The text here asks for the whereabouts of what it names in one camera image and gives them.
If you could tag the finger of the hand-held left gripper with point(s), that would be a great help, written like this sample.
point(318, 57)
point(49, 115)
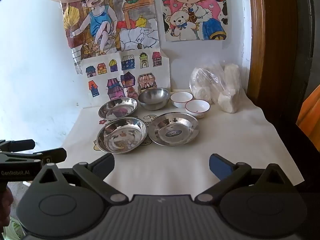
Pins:
point(20, 145)
point(50, 154)

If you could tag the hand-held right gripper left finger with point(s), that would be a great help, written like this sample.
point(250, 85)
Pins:
point(105, 166)

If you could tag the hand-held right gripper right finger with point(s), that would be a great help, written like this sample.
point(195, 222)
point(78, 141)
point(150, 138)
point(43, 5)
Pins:
point(220, 166)

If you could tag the deep steel plate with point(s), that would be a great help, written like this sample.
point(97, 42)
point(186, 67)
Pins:
point(121, 136)

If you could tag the small shallow steel plate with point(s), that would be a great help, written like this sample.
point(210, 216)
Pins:
point(117, 108)

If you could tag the white bowl with red rim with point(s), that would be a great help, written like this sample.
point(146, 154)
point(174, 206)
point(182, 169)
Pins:
point(197, 107)
point(181, 98)

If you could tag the steel bowl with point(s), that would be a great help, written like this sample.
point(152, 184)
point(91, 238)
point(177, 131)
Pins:
point(153, 100)

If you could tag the pale green plastic object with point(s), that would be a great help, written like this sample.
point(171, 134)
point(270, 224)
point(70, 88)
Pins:
point(16, 228)

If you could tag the white printed cloth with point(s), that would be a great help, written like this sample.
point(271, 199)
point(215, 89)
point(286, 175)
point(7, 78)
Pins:
point(162, 165)

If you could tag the clear plastic bag of white items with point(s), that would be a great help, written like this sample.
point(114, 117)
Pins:
point(217, 85)

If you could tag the drawing of colourful houses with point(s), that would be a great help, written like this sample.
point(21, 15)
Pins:
point(125, 75)

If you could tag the orange object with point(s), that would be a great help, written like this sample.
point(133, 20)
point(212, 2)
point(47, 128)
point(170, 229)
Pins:
point(310, 120)

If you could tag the drawing of child with fan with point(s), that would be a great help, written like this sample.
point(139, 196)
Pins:
point(105, 22)

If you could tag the drawing of child with teddy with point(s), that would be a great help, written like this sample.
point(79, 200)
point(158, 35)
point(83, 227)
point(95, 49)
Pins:
point(195, 10)

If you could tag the wooden door frame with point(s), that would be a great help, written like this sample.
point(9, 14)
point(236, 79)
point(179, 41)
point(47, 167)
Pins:
point(270, 55)

